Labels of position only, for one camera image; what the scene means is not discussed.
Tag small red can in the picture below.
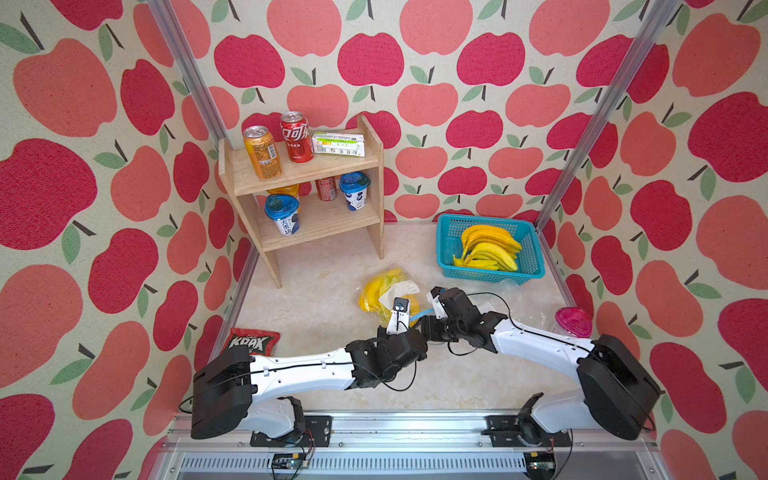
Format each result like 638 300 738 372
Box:
315 176 337 201

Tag yellow banana bunch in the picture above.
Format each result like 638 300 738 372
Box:
453 225 522 272
358 268 421 328

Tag teal plastic basket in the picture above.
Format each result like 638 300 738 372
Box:
436 214 545 285

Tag yellow container on shelf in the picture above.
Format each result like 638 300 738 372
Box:
267 184 300 198

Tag yellow bananas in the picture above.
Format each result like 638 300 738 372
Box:
453 257 500 271

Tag blue lid yogurt cup back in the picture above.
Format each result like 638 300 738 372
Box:
339 171 370 211

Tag blue lid yogurt cup front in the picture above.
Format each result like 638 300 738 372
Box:
264 194 300 237

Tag blue lid yogurt cup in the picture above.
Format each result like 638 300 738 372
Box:
339 171 370 211
264 194 300 237

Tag pink lid plastic jar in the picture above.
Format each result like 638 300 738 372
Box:
555 306 593 338

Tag left aluminium corner post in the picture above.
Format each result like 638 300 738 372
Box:
148 0 228 149

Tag right aluminium corner post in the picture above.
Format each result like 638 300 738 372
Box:
535 0 682 236

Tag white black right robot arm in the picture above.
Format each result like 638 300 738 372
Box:
421 287 661 446

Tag red cola can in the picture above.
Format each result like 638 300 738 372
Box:
280 111 314 163

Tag aluminium corner post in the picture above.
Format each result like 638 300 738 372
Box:
535 0 682 236
148 0 228 149

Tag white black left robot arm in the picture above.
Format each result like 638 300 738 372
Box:
191 329 428 441

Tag white green box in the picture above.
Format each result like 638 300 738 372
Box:
311 132 365 157

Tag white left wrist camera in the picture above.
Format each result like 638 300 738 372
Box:
386 297 410 335

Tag orange drink can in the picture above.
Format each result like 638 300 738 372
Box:
243 125 282 180

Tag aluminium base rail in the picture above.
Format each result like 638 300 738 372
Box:
148 410 672 479

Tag wooden two-tier shelf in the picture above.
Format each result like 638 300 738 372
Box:
217 115 386 289

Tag red Krax chips bag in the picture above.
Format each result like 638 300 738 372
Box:
222 328 281 356

